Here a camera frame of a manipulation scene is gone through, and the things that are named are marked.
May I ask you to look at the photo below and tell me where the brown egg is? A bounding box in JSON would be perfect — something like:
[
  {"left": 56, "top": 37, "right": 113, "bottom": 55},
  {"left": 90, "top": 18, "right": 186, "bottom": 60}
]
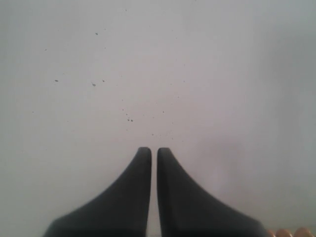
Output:
[
  {"left": 294, "top": 227, "right": 315, "bottom": 237},
  {"left": 275, "top": 229, "right": 293, "bottom": 237},
  {"left": 267, "top": 230, "right": 276, "bottom": 237}
]

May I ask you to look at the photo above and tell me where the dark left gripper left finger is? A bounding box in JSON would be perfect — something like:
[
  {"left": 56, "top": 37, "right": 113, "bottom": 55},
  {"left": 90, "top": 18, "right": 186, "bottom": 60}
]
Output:
[{"left": 44, "top": 147, "right": 152, "bottom": 237}]

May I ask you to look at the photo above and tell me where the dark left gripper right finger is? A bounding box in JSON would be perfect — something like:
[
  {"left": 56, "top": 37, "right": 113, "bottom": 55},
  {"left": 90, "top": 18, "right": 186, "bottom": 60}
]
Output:
[{"left": 157, "top": 148, "right": 269, "bottom": 237}]

